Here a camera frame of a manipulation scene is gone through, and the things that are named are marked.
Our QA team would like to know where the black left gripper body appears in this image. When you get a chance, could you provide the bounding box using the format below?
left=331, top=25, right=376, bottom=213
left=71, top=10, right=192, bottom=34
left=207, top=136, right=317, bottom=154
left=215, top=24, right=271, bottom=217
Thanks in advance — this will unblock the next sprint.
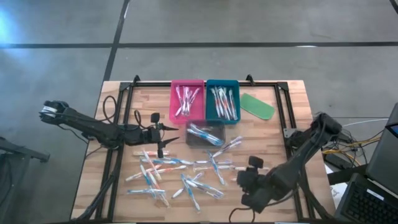
left=141, top=112, right=164, bottom=145

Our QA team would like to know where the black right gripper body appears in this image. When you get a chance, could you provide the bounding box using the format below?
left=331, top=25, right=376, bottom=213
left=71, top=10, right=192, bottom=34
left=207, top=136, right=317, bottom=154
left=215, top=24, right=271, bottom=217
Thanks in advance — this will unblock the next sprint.
left=236, top=156, right=275, bottom=194

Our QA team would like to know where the blue toothbrush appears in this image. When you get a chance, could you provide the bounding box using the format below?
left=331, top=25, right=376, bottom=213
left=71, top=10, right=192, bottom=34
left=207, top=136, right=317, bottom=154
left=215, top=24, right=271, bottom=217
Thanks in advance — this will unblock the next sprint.
left=187, top=128, right=218, bottom=144
left=157, top=156, right=196, bottom=166
left=192, top=129, right=224, bottom=147
left=206, top=150, right=226, bottom=185
left=139, top=164, right=154, bottom=188
left=188, top=123, right=215, bottom=139
left=194, top=159, right=233, bottom=166
left=141, top=157, right=178, bottom=165

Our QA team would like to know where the pink plastic bin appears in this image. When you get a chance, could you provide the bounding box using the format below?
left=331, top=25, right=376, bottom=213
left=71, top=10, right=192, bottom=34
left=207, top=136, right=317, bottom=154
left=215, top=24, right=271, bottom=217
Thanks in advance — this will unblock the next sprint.
left=169, top=78, right=206, bottom=126

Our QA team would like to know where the teal plastic bin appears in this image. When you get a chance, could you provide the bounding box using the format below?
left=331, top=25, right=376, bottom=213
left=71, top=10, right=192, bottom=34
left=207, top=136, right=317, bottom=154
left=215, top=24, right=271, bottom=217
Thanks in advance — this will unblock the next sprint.
left=205, top=78, right=242, bottom=126

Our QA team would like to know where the clear plastic bin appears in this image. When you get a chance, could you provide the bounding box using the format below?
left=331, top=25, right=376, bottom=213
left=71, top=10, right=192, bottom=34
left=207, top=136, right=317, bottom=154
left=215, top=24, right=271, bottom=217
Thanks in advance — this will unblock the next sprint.
left=185, top=119, right=227, bottom=149

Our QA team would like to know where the green plastic lid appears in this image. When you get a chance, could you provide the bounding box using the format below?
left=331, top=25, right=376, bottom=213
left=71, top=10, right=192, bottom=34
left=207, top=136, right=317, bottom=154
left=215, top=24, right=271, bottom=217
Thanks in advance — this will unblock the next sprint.
left=239, top=92, right=277, bottom=121

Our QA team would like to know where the black power brick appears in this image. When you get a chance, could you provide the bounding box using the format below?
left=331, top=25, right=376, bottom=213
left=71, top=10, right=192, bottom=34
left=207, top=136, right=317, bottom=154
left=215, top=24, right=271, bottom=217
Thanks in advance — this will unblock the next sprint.
left=323, top=152, right=346, bottom=170

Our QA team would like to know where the white paper sheet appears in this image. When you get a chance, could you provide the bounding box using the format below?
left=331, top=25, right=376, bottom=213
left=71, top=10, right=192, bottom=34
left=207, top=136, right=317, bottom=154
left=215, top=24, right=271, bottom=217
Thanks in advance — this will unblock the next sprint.
left=325, top=164, right=348, bottom=200

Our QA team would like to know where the black power adapter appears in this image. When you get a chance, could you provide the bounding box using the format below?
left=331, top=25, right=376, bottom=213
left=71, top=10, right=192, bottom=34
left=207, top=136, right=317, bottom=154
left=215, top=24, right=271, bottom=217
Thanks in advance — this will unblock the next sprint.
left=338, top=132, right=353, bottom=144

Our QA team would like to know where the black keyboard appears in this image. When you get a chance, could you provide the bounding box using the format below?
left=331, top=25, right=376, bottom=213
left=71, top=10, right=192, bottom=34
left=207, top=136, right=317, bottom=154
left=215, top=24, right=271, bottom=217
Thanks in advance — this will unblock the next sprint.
left=334, top=172, right=398, bottom=224

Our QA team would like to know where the computer monitor with blue screen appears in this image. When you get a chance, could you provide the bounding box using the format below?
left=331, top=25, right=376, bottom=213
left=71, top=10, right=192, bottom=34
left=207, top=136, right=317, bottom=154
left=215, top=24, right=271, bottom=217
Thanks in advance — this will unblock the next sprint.
left=365, top=102, right=398, bottom=195

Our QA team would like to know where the black metal stand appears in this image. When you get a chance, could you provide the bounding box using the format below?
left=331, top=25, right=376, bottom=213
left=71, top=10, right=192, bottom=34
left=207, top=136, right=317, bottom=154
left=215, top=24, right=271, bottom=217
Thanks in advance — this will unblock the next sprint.
left=0, top=136, right=51, bottom=224

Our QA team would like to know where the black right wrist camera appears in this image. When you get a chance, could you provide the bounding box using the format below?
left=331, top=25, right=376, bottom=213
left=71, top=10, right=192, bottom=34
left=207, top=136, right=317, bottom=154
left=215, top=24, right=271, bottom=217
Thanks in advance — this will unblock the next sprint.
left=241, top=188, right=272, bottom=215

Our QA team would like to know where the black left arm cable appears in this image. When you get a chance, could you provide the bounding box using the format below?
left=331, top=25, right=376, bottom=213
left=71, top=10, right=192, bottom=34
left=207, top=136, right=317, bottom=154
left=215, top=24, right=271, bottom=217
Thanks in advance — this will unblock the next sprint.
left=133, top=109, right=146, bottom=129

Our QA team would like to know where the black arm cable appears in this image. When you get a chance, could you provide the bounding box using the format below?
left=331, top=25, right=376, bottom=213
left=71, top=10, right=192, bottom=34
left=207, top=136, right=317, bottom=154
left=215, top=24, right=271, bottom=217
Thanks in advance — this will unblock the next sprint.
left=133, top=109, right=146, bottom=129
left=229, top=186, right=299, bottom=223

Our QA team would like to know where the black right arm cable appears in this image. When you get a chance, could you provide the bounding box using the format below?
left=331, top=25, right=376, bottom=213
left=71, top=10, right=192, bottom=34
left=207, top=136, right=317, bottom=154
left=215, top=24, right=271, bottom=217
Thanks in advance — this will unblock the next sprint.
left=229, top=186, right=299, bottom=223

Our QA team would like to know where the black aluminium rig frame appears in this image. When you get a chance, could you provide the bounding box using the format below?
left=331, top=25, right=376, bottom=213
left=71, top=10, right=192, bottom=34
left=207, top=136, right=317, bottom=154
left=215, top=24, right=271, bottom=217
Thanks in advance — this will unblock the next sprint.
left=95, top=74, right=315, bottom=223

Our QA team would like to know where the teal handled wrapped toothbrush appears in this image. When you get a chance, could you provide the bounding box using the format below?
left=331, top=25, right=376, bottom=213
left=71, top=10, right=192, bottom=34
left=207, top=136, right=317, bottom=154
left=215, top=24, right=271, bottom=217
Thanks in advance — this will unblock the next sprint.
left=185, top=179, right=225, bottom=199

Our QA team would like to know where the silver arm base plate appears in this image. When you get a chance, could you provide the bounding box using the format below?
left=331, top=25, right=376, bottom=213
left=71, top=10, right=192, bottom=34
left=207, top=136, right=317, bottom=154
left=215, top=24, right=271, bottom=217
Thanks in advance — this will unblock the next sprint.
left=283, top=127, right=300, bottom=140

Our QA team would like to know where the yellow floor cable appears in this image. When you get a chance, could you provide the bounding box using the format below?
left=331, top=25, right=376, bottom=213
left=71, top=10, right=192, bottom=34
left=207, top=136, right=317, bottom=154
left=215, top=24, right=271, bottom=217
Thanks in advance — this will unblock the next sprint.
left=322, top=136, right=385, bottom=156

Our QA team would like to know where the white floor cable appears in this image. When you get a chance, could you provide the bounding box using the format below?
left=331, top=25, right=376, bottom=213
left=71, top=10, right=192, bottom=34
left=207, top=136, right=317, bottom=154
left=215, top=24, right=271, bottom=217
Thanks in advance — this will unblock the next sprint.
left=341, top=117, right=390, bottom=127

